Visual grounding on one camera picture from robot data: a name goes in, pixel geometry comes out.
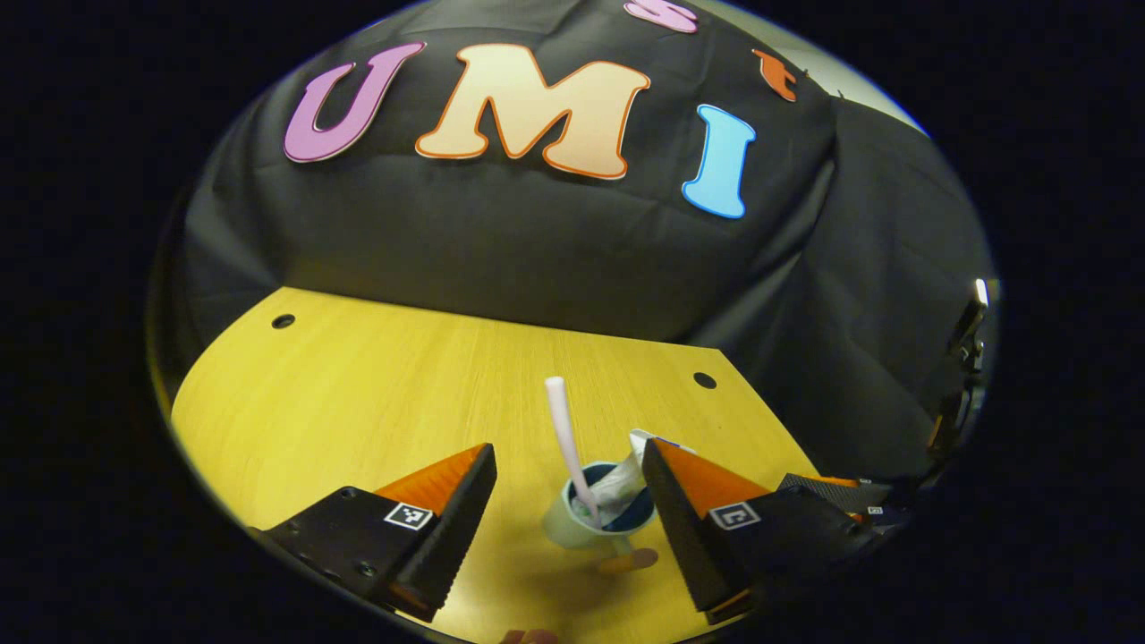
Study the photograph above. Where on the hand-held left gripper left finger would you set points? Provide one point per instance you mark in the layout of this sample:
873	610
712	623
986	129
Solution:
456	528

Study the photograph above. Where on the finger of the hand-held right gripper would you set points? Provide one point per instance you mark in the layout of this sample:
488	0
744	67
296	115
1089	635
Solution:
832	495

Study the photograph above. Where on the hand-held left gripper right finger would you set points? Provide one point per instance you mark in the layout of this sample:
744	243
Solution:
680	528

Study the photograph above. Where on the white toothpaste tube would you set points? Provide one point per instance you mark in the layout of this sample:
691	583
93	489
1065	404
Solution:
622	487

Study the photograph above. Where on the wooden desktop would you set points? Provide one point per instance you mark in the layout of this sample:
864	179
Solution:
358	402

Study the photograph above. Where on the black backdrop cloth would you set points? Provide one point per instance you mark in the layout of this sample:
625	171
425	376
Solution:
501	241

